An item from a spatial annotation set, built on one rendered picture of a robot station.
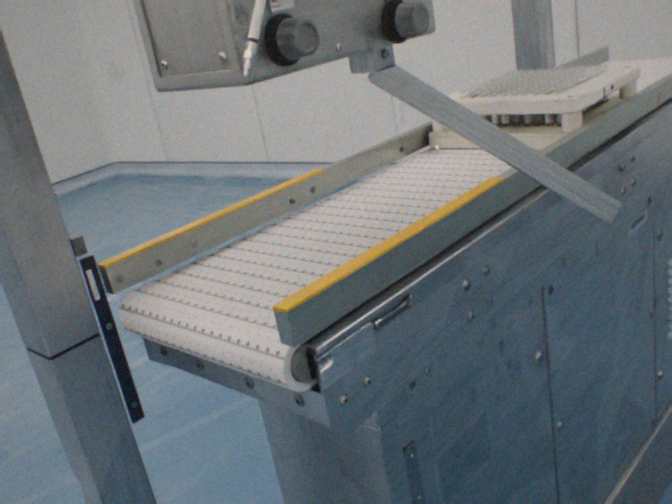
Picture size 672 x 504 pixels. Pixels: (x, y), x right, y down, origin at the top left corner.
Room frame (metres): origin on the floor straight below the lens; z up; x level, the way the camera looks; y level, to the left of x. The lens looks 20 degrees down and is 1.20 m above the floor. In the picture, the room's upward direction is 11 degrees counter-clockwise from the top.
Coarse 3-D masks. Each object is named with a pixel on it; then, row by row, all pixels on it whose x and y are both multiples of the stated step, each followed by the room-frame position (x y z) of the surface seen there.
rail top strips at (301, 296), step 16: (304, 176) 0.90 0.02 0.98; (272, 192) 0.85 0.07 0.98; (480, 192) 0.69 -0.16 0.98; (240, 208) 0.81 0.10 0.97; (448, 208) 0.66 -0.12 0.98; (192, 224) 0.77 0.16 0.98; (416, 224) 0.63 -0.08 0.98; (160, 240) 0.73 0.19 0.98; (384, 240) 0.60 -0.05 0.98; (400, 240) 0.59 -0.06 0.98; (128, 256) 0.70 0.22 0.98; (368, 256) 0.57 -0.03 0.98; (336, 272) 0.55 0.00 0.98; (352, 272) 0.55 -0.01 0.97; (304, 288) 0.52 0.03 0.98; (320, 288) 0.52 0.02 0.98; (288, 304) 0.50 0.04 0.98
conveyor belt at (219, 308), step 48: (336, 192) 0.93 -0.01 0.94; (384, 192) 0.89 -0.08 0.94; (432, 192) 0.85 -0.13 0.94; (528, 192) 0.80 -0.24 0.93; (240, 240) 0.80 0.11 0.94; (288, 240) 0.77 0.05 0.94; (336, 240) 0.73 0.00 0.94; (144, 288) 0.70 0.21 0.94; (192, 288) 0.67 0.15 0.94; (240, 288) 0.64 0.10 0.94; (288, 288) 0.62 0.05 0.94; (384, 288) 0.60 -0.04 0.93; (144, 336) 0.65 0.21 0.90; (192, 336) 0.59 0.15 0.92; (240, 336) 0.55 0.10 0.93; (288, 384) 0.50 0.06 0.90
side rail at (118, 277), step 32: (576, 64) 1.49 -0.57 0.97; (416, 128) 1.09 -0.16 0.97; (352, 160) 0.96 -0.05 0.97; (384, 160) 1.01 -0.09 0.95; (288, 192) 0.87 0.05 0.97; (320, 192) 0.91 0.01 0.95; (224, 224) 0.79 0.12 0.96; (256, 224) 0.83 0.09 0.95; (160, 256) 0.73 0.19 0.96; (192, 256) 0.76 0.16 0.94
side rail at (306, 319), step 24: (648, 96) 1.04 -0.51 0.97; (600, 120) 0.92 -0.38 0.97; (624, 120) 0.97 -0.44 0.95; (552, 144) 0.84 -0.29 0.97; (576, 144) 0.86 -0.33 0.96; (504, 192) 0.73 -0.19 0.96; (456, 216) 0.66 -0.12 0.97; (480, 216) 0.69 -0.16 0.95; (408, 240) 0.60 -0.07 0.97; (432, 240) 0.63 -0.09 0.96; (384, 264) 0.58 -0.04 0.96; (408, 264) 0.60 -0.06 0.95; (336, 288) 0.53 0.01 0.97; (360, 288) 0.55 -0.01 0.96; (288, 312) 0.49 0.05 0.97; (312, 312) 0.51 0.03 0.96; (336, 312) 0.53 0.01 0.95; (288, 336) 0.49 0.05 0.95
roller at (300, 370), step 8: (304, 344) 0.52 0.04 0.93; (296, 352) 0.51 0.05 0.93; (304, 352) 0.51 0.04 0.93; (296, 360) 0.50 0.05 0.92; (304, 360) 0.51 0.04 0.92; (312, 360) 0.51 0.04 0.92; (296, 368) 0.50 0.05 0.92; (304, 368) 0.51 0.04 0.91; (312, 368) 0.51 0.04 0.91; (296, 376) 0.50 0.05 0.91; (304, 376) 0.51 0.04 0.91; (312, 376) 0.51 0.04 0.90
